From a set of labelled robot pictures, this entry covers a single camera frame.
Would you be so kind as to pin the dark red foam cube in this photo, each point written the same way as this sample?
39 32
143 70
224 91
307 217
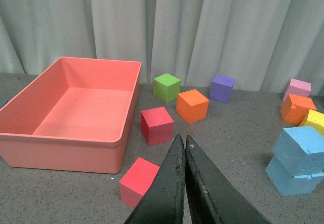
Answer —
156 125

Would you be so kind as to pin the green foam cube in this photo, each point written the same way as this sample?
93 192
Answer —
166 87

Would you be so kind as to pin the orange foam cube centre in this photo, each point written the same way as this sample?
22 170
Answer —
192 106

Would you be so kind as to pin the orange foam cube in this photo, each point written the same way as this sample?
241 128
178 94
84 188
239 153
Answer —
192 106
295 108

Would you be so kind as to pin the orange foam cube right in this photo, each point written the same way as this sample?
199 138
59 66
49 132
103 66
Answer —
295 108

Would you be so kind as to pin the pink foam cube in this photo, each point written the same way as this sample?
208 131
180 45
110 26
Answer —
297 87

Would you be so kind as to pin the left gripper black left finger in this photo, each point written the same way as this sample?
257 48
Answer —
164 200

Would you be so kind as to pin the pink plastic bin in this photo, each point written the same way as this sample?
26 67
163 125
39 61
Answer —
75 116

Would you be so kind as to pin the purple foam cube back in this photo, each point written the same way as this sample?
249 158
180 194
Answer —
221 88

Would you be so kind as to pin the light blue foam cube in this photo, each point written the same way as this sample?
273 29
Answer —
300 150
288 185

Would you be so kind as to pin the grey curtain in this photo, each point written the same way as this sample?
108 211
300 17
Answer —
262 44

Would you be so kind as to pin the yellow foam cube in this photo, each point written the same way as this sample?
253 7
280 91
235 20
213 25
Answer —
314 119

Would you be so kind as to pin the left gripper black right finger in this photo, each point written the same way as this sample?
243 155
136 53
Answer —
211 197

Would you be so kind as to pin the bright red foam cube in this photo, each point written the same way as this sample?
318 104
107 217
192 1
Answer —
137 180

